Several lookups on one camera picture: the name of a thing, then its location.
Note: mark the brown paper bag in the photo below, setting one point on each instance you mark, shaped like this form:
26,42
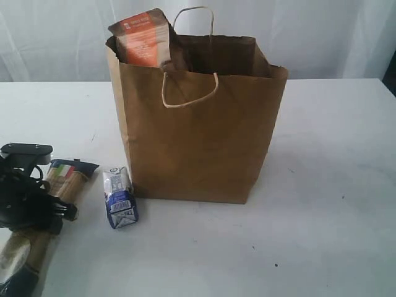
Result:
201,134

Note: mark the spaghetti packet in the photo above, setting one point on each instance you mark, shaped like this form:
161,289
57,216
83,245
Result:
23,257

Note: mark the small milk carton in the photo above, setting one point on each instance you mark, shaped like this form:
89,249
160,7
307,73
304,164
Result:
120,203

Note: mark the brown pouch orange label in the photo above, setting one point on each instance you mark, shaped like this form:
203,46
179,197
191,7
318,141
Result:
148,39

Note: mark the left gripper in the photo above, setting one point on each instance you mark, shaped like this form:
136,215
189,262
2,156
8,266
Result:
25,200

